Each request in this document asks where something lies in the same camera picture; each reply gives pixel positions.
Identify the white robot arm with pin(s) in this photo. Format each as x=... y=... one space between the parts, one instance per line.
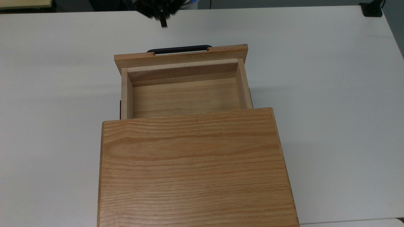
x=190 y=2

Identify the wooden drawer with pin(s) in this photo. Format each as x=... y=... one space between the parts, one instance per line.
x=184 y=91

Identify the black table clamp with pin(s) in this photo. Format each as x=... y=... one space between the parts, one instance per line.
x=371 y=8

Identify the black Franka gripper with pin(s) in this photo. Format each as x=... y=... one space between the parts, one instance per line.
x=151 y=7

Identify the oak wooden cabinet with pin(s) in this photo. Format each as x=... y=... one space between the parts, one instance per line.
x=195 y=171

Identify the beige board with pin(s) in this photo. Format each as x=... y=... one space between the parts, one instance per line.
x=25 y=3

